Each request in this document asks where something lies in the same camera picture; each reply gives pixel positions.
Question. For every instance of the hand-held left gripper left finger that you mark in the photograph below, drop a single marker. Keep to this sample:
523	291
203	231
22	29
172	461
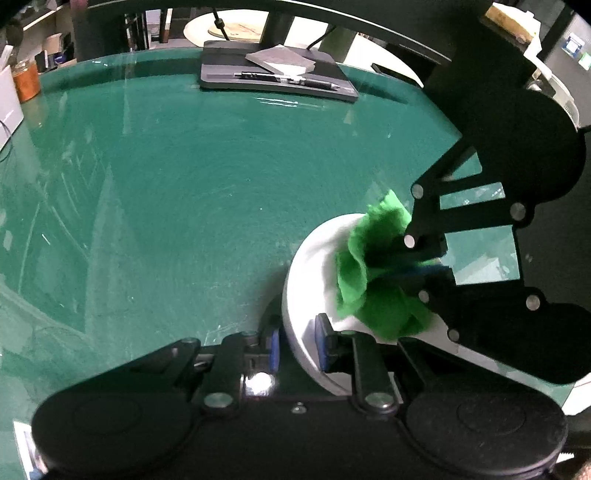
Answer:
273	350

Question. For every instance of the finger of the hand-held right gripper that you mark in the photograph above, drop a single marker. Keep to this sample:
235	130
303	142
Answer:
422	247
438	295

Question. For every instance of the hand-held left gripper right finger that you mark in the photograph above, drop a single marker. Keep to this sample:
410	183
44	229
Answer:
322	344

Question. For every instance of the green cleaning cloth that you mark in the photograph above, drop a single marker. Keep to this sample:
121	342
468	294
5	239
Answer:
369	272

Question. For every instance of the white plate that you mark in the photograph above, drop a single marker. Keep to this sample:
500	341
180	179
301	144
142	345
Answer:
309	277

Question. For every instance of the wooden box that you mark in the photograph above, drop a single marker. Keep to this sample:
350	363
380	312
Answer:
510	21

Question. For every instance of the round cream table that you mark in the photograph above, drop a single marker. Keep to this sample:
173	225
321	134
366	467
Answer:
383	64

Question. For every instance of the black curved monitor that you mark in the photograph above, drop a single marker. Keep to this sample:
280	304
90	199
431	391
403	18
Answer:
369	23

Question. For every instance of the olive green cylinder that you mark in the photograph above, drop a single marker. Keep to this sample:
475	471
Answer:
337	46

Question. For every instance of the black silver pen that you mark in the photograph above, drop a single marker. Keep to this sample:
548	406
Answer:
307	83

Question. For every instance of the grey monitor stand base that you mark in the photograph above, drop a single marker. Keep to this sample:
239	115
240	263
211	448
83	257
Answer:
277	85

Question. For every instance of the grey patterned notepad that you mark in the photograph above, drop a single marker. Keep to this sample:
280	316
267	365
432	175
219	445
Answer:
281	59

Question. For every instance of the thin black pen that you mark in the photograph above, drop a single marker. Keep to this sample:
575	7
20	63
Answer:
254	74

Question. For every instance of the black monitor stand column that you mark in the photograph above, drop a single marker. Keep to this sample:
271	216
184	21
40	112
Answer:
275	25

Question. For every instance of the white paper label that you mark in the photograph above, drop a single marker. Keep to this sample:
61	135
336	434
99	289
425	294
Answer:
27	450

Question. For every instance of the printed round wooden board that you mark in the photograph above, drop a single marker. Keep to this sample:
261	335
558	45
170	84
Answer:
240	30

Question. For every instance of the orange jar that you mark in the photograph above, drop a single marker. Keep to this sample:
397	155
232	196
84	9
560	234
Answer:
27	83

